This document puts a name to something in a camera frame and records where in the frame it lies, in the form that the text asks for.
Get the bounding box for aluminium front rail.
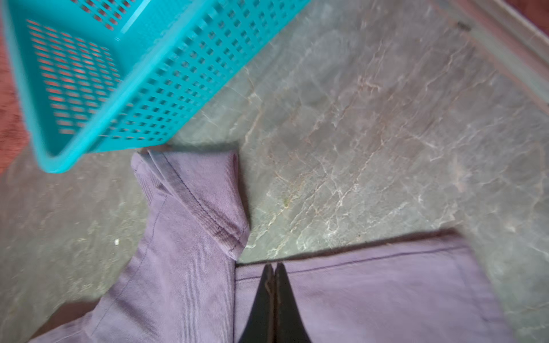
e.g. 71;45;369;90
432;1;548;113

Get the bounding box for teal plastic basket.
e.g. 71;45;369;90
1;1;306;174

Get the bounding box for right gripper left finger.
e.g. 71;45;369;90
239;264;275;343

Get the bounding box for purple trousers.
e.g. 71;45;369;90
37;151;514;342

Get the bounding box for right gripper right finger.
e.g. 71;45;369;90
274;263;311;342

